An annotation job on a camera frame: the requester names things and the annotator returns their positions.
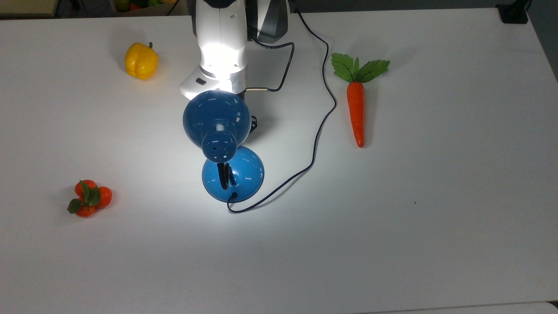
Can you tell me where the orange tangerine cluster with leaves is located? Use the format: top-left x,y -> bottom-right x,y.
67,179 -> 113,218

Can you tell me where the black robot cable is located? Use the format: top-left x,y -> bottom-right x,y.
247,37 -> 296,93

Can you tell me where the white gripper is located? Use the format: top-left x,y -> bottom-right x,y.
179,65 -> 258,132

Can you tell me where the cardboard box of fruit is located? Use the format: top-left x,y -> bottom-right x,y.
110,0 -> 177,17

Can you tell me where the black table clamp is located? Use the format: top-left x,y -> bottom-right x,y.
496,0 -> 533,24

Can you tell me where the blue desk lamp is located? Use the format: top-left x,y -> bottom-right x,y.
182,90 -> 265,203

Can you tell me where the beige side table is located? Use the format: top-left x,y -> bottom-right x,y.
0,0 -> 60,18

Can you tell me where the black lamp power cord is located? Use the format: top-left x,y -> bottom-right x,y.
227,9 -> 338,214

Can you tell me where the orange toy carrot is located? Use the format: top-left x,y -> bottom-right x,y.
331,52 -> 391,148

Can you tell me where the yellow bell pepper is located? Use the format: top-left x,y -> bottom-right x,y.
125,42 -> 160,81

